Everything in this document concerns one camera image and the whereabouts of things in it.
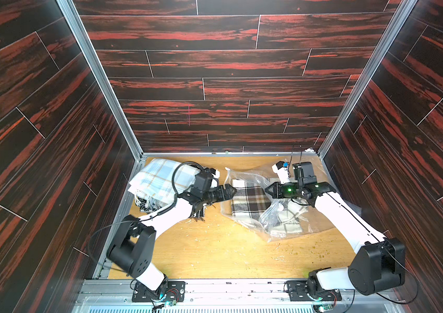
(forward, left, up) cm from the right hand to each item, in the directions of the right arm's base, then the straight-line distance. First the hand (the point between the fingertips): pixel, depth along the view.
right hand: (269, 188), depth 84 cm
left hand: (-1, +16, -2) cm, 17 cm away
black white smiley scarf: (-8, +55, -6) cm, 55 cm away
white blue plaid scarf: (+1, +53, -2) cm, 53 cm away
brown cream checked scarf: (+2, +5, -14) cm, 16 cm away
